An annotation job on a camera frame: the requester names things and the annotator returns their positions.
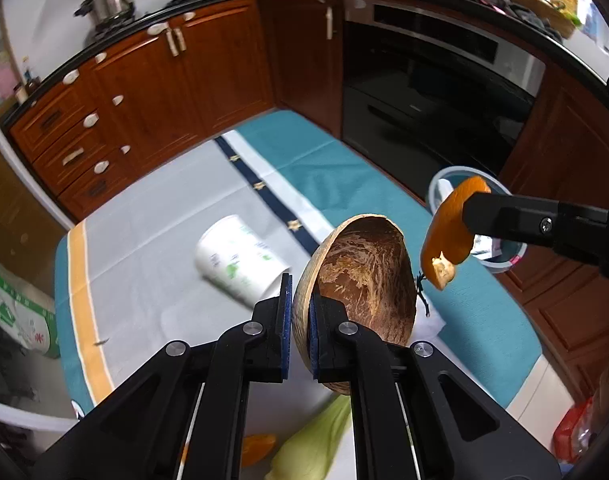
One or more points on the small black twig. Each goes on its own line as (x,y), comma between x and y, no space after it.
(422,290)

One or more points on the dark sauce bottle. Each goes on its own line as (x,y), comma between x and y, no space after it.
(30,77)

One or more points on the brown coconut shell half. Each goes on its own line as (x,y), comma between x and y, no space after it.
(369,280)

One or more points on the woven basket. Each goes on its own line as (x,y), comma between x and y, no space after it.
(544,12)

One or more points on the wooden cabinet beside oven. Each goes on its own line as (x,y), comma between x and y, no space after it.
(569,150)

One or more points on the green and white sack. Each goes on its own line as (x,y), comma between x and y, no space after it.
(19,305)

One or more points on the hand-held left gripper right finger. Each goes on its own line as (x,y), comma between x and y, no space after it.
(313,340)

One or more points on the wooden double door cabinet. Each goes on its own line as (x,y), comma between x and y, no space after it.
(184,75)

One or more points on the orange peel piece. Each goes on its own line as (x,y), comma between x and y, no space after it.
(257,450)

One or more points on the teal striped tablecloth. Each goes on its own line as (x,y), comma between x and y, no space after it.
(159,240)

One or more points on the stainless steel pot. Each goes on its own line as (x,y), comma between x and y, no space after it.
(109,2)

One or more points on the wooden drawer cabinet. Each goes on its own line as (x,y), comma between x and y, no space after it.
(69,150)

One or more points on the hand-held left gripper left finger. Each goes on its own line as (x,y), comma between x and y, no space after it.
(286,330)

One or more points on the curled orange peel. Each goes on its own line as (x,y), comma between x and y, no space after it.
(452,230)

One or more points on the black built-in oven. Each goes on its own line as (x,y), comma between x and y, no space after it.
(434,100)

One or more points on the white paper cup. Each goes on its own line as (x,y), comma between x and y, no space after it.
(234,260)

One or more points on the wooden corner cabinet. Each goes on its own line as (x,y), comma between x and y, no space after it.
(299,60)

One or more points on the red plastic bag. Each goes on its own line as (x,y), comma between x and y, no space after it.
(576,432)

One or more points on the pale green corn husk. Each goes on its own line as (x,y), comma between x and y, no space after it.
(314,440)

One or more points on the white round trash bin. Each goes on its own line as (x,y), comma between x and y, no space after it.
(504,260)

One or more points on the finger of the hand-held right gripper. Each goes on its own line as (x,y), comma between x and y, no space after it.
(514,220)

